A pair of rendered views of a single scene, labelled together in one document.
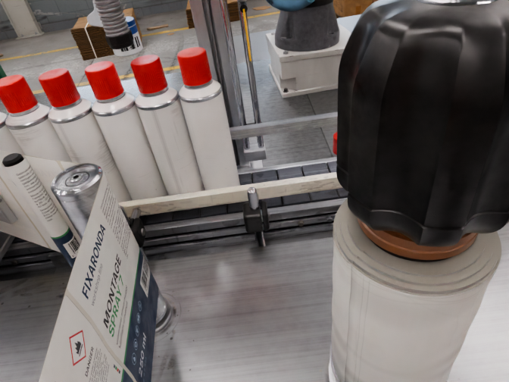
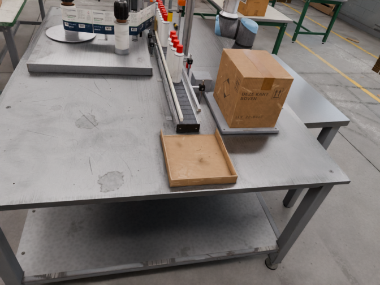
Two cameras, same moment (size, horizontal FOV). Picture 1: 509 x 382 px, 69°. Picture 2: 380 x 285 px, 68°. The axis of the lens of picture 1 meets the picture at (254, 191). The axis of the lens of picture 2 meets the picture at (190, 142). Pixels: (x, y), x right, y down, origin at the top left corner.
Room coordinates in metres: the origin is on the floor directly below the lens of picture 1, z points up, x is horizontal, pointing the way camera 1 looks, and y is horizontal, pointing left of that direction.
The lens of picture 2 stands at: (0.05, -1.82, 1.63)
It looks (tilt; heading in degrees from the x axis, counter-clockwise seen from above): 39 degrees down; 70
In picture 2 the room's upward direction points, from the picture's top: 10 degrees clockwise
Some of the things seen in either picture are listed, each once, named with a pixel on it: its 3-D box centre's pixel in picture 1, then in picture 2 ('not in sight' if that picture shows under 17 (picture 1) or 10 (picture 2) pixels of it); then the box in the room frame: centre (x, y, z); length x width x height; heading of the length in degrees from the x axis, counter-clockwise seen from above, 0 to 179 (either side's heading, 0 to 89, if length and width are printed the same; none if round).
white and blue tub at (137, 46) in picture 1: (123, 36); not in sight; (0.94, 0.24, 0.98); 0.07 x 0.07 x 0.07
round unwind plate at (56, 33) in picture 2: not in sight; (71, 33); (-0.17, 0.18, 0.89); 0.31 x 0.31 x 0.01
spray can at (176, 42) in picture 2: not in sight; (174, 59); (0.40, -0.38, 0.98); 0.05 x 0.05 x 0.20
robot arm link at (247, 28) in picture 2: not in sight; (246, 31); (0.89, -0.18, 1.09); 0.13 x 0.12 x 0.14; 159
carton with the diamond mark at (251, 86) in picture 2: not in sight; (249, 87); (0.71, -0.70, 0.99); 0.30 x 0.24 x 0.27; 88
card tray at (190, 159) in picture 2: not in sight; (195, 154); (0.38, -1.01, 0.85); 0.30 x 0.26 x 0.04; 88
